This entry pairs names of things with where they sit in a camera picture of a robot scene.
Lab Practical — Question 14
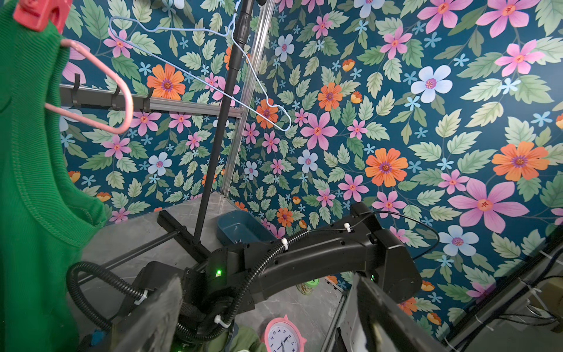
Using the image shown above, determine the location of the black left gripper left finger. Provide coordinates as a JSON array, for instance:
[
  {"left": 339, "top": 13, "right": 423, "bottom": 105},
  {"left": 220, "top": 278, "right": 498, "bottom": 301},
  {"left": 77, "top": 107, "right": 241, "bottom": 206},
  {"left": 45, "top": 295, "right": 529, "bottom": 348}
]
[{"left": 109, "top": 277, "right": 183, "bottom": 352}]

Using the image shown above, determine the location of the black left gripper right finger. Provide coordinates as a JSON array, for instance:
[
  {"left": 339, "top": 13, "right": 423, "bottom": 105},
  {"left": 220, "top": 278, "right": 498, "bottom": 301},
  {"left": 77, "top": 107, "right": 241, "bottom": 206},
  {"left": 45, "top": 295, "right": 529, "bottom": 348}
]
[{"left": 352, "top": 274, "right": 446, "bottom": 351}]

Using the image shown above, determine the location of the green tank top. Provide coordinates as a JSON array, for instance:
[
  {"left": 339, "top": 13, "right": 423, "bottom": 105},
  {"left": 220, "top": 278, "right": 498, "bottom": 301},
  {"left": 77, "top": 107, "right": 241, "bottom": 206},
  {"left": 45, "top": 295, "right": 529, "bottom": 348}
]
[{"left": 1, "top": 1, "right": 106, "bottom": 351}]

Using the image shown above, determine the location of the pink wire hanger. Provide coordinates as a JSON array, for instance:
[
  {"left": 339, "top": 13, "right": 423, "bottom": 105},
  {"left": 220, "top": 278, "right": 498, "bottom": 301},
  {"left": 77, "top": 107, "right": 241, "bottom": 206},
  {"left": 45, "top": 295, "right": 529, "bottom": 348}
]
[{"left": 43, "top": 38, "right": 135, "bottom": 136}]

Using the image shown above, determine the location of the white wire hanger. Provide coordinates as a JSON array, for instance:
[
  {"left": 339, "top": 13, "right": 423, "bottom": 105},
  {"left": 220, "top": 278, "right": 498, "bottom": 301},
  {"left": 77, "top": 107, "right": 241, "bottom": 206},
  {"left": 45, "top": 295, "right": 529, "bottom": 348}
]
[{"left": 108, "top": 1, "right": 293, "bottom": 132}]

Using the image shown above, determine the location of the red clothespin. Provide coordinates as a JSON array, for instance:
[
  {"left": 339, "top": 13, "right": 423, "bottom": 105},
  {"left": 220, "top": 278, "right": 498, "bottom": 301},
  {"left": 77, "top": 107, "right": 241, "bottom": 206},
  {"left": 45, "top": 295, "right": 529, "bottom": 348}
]
[{"left": 13, "top": 0, "right": 73, "bottom": 34}]

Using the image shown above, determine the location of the olive grey tank top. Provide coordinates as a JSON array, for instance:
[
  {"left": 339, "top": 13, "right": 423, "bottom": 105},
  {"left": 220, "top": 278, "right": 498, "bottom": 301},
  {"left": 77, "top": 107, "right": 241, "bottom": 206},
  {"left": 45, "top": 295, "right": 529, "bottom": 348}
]
[{"left": 203, "top": 324, "right": 267, "bottom": 352}]

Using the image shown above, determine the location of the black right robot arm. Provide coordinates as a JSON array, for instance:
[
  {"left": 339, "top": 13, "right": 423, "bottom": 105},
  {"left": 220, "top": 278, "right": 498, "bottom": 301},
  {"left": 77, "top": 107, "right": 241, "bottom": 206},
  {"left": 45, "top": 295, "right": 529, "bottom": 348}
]
[{"left": 133, "top": 203, "right": 422, "bottom": 344}]

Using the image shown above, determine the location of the green round smiley toy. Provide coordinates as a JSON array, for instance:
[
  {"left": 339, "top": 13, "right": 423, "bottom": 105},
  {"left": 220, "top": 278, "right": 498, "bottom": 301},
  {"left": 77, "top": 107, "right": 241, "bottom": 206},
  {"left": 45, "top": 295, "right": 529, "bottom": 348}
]
[{"left": 296, "top": 279, "right": 320, "bottom": 296}]

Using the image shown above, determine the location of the dark teal tray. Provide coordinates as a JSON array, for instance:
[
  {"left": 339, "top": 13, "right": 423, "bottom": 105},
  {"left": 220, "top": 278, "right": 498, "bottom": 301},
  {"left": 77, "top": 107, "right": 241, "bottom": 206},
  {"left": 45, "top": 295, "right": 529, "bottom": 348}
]
[{"left": 216, "top": 210, "right": 276, "bottom": 246}]

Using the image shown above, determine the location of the pink alarm clock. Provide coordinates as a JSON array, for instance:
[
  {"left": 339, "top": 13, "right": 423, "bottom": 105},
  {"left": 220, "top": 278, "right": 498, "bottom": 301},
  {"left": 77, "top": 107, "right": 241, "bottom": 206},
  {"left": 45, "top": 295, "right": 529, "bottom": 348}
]
[{"left": 262, "top": 315, "right": 307, "bottom": 352}]

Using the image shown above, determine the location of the black clothes rack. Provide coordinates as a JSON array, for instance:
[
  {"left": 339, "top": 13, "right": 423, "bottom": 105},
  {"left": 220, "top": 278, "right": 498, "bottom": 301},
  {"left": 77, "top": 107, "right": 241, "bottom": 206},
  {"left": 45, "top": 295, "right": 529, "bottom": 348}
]
[{"left": 67, "top": 0, "right": 256, "bottom": 271}]

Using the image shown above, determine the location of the black corrugated cable right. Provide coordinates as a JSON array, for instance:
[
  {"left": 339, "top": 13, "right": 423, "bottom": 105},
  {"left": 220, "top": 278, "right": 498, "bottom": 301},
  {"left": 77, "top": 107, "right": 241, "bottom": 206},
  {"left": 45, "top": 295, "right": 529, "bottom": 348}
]
[{"left": 65, "top": 228, "right": 309, "bottom": 344}]

